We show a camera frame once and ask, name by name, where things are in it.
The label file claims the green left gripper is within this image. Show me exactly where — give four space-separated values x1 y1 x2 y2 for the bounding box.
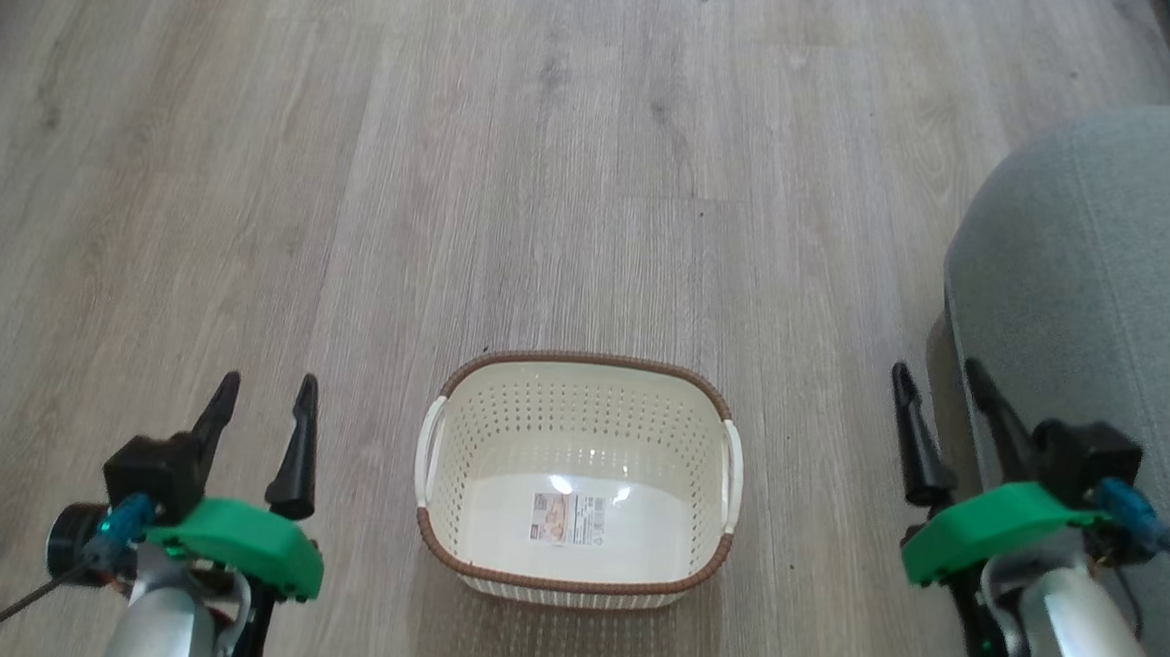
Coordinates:
141 365 335 604

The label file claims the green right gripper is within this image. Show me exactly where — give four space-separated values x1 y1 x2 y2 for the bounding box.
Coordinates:
876 354 1122 657

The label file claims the grey fabric ottoman seat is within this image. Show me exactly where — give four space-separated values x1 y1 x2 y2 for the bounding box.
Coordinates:
923 92 1170 657

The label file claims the cream plastic laundry basket brown rim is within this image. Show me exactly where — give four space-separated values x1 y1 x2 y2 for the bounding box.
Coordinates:
408 344 750 617

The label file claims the printed paper label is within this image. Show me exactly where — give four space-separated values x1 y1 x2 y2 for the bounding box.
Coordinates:
530 491 611 548

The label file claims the blue cable connector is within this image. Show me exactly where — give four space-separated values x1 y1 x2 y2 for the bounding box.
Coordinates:
1091 477 1168 566
90 490 158 559

